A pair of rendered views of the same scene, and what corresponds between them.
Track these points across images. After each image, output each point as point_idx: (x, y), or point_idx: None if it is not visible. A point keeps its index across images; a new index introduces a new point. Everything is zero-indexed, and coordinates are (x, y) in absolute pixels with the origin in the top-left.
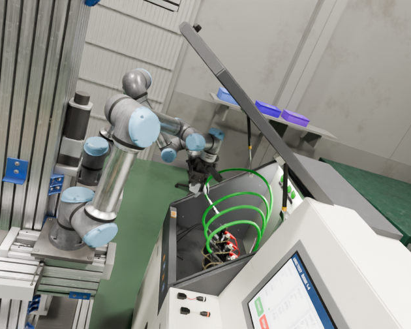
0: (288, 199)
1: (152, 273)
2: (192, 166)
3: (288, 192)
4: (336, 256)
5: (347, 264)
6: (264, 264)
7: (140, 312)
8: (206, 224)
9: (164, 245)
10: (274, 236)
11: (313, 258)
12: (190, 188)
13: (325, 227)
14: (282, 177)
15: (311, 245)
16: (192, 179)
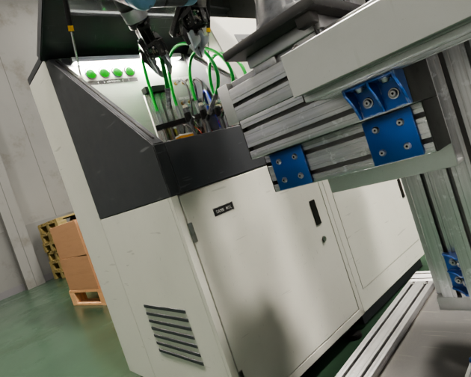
0: (127, 81)
1: (254, 221)
2: (194, 4)
3: (121, 74)
4: (249, 22)
5: (253, 20)
6: (244, 66)
7: (288, 286)
8: (230, 66)
9: (235, 156)
10: (225, 50)
11: (247, 33)
12: (208, 38)
13: (232, 19)
14: (91, 71)
15: (239, 30)
16: (208, 20)
